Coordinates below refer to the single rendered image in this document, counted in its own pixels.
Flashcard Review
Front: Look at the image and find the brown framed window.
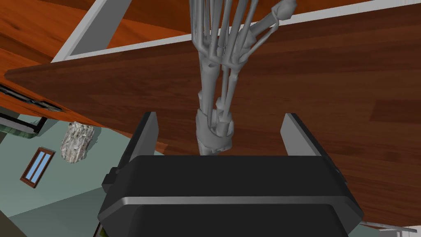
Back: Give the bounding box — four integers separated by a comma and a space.
19, 146, 56, 189

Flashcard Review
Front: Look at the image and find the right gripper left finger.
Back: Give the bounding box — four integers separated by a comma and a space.
116, 112, 160, 169

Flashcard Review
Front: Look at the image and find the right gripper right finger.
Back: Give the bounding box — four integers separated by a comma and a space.
280, 113, 331, 159

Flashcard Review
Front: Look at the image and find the grey wire whisk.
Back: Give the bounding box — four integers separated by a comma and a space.
189, 0, 298, 156

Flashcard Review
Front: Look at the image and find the grey rough rock shape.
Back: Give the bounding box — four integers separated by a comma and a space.
60, 121, 96, 164

